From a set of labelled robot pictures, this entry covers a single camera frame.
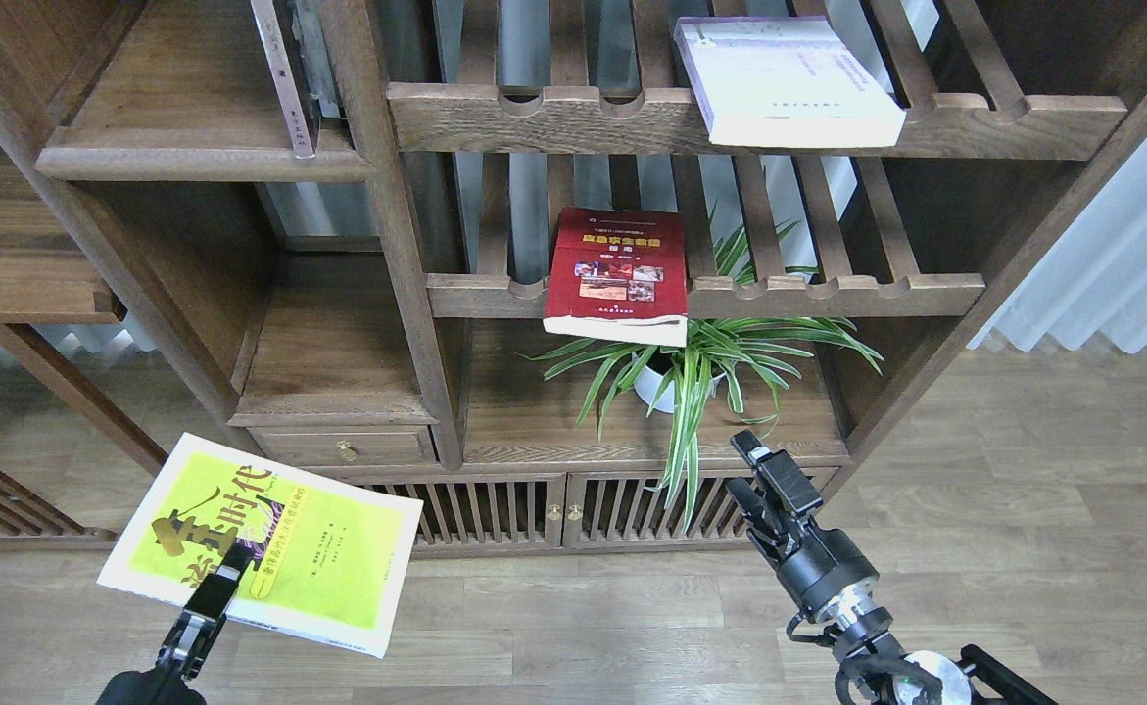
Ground white purple paperback book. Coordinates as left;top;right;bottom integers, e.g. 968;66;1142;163
673;15;906;149

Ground white plant pot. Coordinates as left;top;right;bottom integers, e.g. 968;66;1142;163
633;353;726;412

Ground grey upright book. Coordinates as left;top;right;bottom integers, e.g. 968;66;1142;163
288;0;342;118

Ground dark wooden bookshelf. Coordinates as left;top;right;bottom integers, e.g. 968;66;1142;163
0;1;1147;556

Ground yellow green paperback book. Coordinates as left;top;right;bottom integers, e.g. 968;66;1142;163
97;433;422;659

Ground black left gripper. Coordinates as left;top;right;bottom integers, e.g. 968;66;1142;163
97;541;253;704

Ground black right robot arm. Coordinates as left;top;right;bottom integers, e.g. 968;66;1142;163
727;430;1053;704

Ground green spider plant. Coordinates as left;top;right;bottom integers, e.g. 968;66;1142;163
524;220;884;535

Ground white pleated curtain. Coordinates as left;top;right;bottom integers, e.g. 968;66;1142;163
972;138;1147;353

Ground thin upright pink book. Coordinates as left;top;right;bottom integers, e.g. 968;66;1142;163
251;0;321;158

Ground red paperback book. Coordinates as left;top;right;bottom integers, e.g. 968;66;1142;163
545;207;687;347

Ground brass drawer knob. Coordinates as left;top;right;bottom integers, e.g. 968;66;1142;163
336;439;358;463

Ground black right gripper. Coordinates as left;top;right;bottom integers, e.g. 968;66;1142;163
726;430;877;626

